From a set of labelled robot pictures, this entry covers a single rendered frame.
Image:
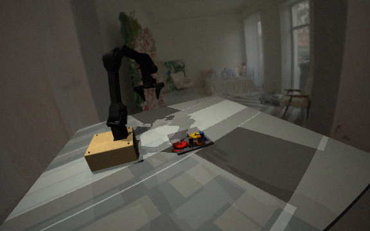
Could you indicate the yellow gear with black stripe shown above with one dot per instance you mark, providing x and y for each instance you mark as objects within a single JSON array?
[{"x": 194, "y": 136}]

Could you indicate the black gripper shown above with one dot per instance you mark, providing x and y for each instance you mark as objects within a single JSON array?
[{"x": 147, "y": 81}]

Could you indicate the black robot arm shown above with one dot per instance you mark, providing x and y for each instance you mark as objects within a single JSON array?
[{"x": 118, "y": 111}]

